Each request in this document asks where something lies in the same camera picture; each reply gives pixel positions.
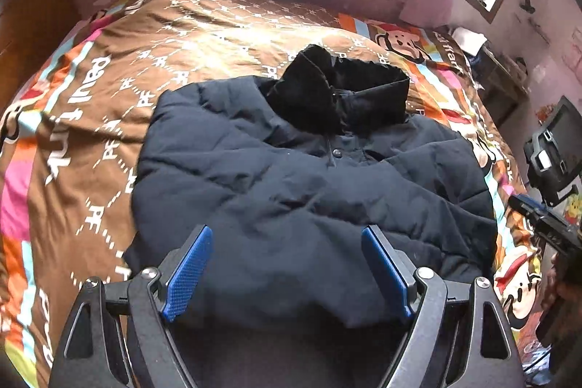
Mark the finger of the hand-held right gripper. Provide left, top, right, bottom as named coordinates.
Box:
left=508, top=194, right=570, bottom=246

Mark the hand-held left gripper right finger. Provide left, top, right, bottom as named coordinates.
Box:
left=361, top=224, right=528, bottom=388

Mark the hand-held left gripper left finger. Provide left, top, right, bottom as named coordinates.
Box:
left=48, top=225, right=214, bottom=388

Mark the dark navy puffer jacket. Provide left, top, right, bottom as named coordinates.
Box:
left=123, top=44, right=499, bottom=331

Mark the bedside table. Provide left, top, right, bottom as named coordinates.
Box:
left=455, top=38, right=530, bottom=123

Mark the printed patchwork blanket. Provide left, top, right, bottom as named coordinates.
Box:
left=0, top=0, right=553, bottom=388

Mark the wooden cabinet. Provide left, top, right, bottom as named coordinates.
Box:
left=0, top=0, right=87, bottom=111

